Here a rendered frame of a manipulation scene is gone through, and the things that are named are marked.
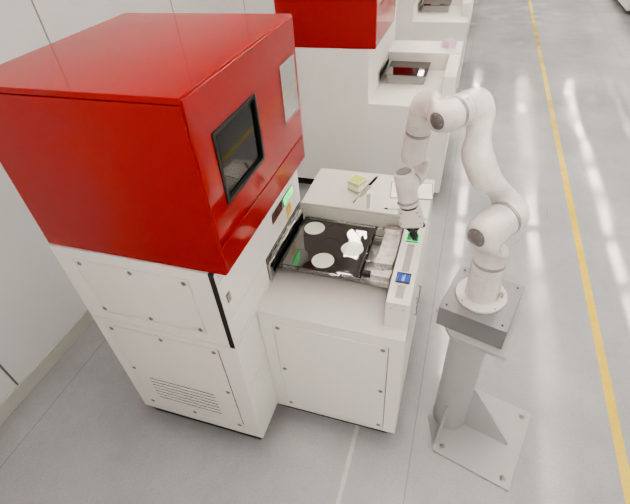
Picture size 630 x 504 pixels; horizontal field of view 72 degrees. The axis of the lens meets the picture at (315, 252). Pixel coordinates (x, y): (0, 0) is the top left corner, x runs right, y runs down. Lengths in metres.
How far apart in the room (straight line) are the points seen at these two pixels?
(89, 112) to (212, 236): 0.46
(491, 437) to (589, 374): 0.73
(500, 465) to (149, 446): 1.76
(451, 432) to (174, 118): 1.98
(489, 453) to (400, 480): 0.46
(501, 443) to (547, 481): 0.24
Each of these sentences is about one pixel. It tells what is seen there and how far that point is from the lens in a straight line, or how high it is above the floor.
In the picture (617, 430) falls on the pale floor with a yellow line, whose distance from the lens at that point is 2.81.
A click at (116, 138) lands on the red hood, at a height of 1.69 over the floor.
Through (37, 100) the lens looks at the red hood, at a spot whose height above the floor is 1.79.
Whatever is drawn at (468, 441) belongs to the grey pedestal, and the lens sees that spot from 2.50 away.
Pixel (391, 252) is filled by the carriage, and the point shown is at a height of 0.88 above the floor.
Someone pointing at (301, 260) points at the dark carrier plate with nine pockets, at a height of 0.90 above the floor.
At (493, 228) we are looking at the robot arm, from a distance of 1.48.
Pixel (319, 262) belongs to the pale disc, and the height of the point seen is 0.90.
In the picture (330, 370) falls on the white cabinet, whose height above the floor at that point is 0.51.
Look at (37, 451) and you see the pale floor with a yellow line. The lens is 2.92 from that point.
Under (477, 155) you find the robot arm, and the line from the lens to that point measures 1.47.
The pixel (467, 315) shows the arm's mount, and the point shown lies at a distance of 1.74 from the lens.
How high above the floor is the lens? 2.20
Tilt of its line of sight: 41 degrees down
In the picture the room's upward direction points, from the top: 5 degrees counter-clockwise
